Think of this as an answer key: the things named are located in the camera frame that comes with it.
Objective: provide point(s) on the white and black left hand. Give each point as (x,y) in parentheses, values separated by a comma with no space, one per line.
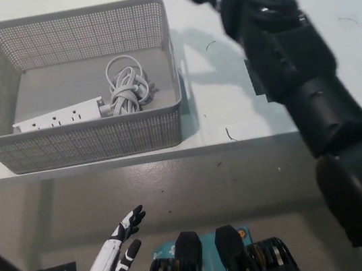
(113,254)

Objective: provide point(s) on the thin curved black thread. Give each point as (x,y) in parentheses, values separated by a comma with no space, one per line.
(349,19)
(210,44)

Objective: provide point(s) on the black tape patch on table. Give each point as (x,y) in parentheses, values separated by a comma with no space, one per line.
(254,80)

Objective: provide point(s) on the grey perforated plastic basket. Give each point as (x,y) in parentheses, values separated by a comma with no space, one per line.
(93,138)

